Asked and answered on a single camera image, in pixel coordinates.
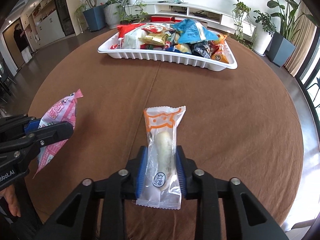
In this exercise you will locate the left human hand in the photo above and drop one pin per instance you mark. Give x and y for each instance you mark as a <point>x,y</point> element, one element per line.
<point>12,201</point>

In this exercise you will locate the red snack bag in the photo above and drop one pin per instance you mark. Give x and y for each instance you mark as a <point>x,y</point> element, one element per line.
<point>122,30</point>

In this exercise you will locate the left red storage box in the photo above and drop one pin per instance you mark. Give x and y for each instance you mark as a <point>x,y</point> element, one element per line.
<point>155,18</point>

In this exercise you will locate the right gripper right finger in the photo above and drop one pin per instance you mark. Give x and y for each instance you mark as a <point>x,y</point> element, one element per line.
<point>245,217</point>

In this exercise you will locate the white plastic tray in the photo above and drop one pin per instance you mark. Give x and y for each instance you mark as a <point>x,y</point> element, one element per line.
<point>158,53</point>

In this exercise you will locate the black sliding door frame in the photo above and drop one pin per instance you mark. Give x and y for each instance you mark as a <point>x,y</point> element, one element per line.
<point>308,75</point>

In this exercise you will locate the orange snack bar pack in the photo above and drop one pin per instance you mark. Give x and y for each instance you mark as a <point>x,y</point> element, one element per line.
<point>218,49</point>

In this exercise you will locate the white cabinet wall unit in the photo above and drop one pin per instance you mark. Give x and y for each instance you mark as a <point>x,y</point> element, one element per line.
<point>41,25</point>

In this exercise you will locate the trailing pothos plant right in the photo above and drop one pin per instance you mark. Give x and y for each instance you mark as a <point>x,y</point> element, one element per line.
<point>241,22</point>

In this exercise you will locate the plant in white ribbed pot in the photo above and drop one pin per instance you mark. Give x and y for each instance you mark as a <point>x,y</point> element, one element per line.
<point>112,14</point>

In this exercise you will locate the black snack pack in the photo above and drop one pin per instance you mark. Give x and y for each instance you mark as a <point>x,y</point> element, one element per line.
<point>203,49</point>

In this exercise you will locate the clear orange cake pack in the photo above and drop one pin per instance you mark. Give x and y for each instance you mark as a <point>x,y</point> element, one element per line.
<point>158,184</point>

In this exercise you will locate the tall plant blue pot left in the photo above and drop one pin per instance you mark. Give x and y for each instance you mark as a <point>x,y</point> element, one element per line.
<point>93,14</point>

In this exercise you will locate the large leaf plant grey pot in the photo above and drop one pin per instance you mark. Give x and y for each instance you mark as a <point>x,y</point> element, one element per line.
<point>282,46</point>

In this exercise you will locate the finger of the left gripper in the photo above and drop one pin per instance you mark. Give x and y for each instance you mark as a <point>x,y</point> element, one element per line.
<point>51,134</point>
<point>18,124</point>

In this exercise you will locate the plant in white tall pot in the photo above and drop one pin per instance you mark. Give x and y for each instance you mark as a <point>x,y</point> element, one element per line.
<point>264,32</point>

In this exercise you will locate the pink cartoon snack bag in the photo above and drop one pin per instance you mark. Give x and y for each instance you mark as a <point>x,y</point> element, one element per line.
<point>59,121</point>

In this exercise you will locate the blue biscuit pack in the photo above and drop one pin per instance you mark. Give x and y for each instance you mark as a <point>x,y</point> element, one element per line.
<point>180,48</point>

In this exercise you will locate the trailing pothos plant left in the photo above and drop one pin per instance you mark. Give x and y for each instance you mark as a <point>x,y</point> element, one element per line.
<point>132,11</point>

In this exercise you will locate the red lychee candy pack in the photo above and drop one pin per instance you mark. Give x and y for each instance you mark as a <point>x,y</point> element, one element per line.
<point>156,28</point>

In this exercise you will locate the white tv console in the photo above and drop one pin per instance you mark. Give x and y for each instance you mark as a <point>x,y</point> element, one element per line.
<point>214,18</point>

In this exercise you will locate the light blue snack bag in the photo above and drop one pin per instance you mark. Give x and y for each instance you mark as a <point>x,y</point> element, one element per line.
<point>192,31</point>

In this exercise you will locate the beige curtain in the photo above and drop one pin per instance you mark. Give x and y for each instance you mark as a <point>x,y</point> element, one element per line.
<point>302,40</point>

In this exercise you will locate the brown round tablecloth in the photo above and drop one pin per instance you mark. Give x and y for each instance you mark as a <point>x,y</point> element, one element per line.
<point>238,123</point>

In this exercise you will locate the white snack bag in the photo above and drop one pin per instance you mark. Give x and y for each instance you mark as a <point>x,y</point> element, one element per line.
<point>132,39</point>

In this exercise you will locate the gold wafer pack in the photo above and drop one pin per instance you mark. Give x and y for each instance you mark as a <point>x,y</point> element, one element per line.
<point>157,39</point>

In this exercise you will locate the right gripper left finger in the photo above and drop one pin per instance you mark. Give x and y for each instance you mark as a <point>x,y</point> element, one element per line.
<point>95,209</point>

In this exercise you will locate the trailing pothos plant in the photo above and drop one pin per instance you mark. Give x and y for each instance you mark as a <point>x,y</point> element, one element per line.
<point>132,11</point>
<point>241,22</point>

